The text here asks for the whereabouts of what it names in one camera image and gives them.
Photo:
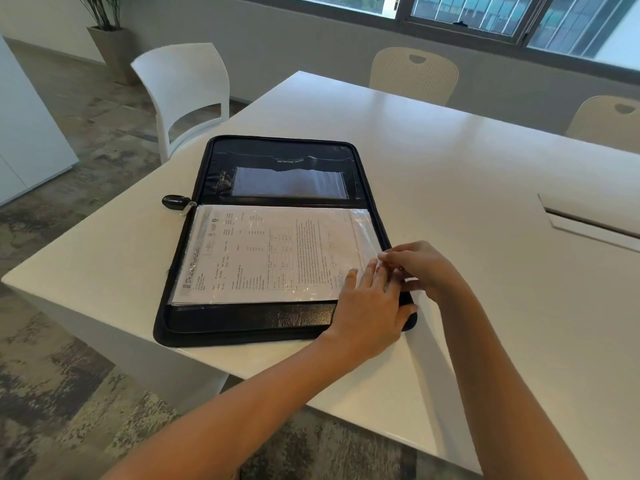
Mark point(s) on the white cabinet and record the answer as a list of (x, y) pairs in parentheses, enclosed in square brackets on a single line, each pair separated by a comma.
[(25, 129)]

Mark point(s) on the clear plastic document sleeve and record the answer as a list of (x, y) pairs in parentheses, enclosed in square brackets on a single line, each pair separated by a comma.
[(360, 229)]

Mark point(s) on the green potted plant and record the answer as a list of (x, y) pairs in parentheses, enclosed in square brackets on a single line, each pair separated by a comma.
[(102, 9)]

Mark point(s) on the black zipper pull tab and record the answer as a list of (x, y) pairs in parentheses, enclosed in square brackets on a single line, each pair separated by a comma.
[(174, 201)]

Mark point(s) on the cream perforated chair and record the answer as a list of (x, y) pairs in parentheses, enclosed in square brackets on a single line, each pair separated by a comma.
[(607, 122), (415, 77)]

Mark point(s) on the black zip document folder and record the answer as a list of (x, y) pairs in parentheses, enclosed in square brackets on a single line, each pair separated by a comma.
[(280, 154)]

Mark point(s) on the person's left thumb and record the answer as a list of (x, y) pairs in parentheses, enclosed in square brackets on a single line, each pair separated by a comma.
[(407, 312)]

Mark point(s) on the person's left hand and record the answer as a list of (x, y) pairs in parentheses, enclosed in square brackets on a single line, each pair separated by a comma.
[(370, 319)]

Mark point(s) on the printed paper document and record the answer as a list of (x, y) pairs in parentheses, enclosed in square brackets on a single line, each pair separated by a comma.
[(260, 254)]

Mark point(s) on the white plastic chair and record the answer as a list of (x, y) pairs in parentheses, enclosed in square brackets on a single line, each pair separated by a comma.
[(180, 79)]

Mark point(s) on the dark framed window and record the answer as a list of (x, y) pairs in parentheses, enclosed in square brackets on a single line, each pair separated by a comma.
[(470, 17)]

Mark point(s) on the person's right forearm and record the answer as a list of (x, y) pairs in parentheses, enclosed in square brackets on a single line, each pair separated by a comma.
[(500, 384)]

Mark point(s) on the person's left forearm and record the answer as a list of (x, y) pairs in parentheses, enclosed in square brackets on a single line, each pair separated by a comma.
[(240, 409)]

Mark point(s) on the person's left middle finger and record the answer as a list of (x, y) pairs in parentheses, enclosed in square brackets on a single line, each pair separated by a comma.
[(389, 285)]

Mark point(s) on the person's right hand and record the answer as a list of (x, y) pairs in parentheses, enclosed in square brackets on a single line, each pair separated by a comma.
[(435, 269)]

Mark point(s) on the person's left little finger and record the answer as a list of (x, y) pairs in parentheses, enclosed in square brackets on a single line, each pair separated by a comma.
[(351, 284)]

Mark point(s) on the beige square planter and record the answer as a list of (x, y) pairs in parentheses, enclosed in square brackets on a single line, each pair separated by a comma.
[(116, 52)]

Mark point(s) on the person's right fingers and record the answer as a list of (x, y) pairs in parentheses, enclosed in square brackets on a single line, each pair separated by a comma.
[(397, 259)]

